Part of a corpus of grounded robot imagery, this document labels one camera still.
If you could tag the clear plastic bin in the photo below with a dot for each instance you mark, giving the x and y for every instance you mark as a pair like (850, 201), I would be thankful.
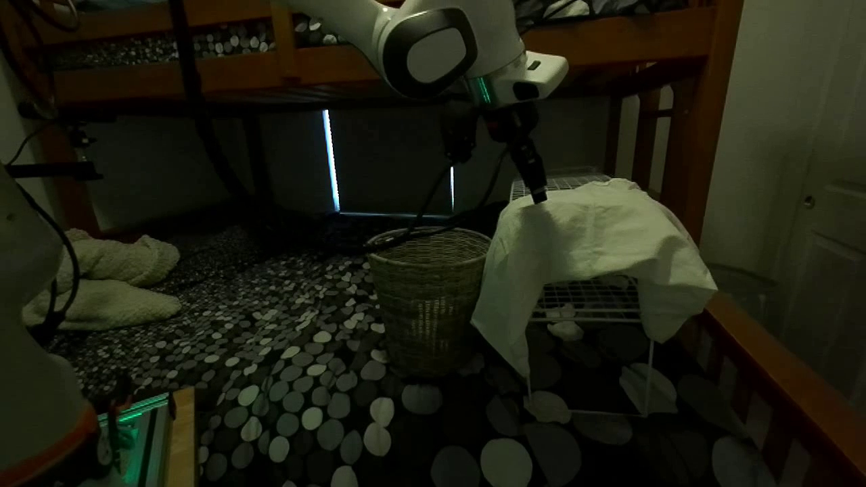
(748, 292)

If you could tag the white panel door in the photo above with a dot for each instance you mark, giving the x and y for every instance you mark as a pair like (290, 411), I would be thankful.
(828, 199)

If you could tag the black metal bar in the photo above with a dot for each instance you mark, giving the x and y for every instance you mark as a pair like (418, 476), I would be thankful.
(45, 172)

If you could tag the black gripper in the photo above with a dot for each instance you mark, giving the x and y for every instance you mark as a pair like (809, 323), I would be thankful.
(476, 118)

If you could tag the black grey dotted bedspread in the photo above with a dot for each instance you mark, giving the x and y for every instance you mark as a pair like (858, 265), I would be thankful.
(361, 422)

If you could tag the woven wicker basket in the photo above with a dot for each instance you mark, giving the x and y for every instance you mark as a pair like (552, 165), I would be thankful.
(428, 288)

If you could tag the wooden plank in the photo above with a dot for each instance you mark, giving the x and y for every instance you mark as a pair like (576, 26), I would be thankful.
(181, 442)

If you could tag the wooden bunk bed frame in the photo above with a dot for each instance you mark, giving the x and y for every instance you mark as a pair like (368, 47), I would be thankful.
(631, 44)

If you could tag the white flat pillow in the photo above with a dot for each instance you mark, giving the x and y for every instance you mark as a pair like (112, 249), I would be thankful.
(110, 303)

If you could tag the green lit plastic box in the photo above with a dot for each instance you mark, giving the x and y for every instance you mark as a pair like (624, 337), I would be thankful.
(135, 442)

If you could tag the white crumpled cloth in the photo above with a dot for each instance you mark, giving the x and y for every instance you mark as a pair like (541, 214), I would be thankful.
(116, 257)

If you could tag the white pillowcase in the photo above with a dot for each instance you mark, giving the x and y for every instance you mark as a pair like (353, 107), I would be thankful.
(585, 234)

